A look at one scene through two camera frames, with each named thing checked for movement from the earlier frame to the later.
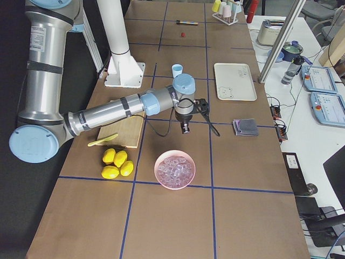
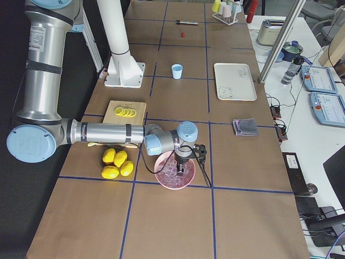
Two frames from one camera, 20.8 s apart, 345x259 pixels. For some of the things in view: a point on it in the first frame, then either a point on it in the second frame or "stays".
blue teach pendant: x=318 y=79 stays
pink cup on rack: x=227 y=11 stays
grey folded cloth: x=246 y=127 stays
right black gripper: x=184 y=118 -> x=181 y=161
